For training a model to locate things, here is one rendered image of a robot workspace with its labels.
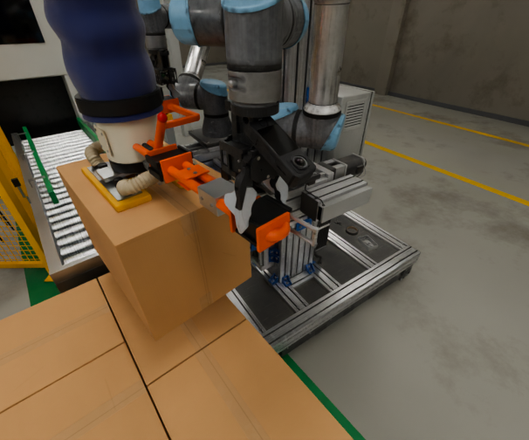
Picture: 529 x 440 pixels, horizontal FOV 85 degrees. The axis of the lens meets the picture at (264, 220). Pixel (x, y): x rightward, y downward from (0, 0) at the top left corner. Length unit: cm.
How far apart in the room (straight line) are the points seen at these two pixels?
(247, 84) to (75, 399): 105
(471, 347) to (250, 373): 138
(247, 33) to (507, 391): 194
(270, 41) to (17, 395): 121
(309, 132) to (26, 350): 123
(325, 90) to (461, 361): 160
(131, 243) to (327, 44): 70
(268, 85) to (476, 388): 179
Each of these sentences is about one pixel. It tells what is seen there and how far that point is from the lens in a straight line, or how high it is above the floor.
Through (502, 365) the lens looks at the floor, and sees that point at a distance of 211.
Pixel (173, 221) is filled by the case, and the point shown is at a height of 106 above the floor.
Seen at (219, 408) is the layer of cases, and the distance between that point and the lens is 104.
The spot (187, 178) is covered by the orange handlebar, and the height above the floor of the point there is 121.
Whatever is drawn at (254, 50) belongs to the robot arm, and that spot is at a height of 147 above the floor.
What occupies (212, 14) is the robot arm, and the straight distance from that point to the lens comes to 54.
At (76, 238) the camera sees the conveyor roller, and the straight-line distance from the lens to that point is 182.
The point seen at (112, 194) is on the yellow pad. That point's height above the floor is 109.
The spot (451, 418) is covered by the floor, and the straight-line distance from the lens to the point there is 181.
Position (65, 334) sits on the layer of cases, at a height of 54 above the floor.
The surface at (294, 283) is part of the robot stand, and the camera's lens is 174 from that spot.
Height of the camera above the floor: 151
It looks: 36 degrees down
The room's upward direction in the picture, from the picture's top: straight up
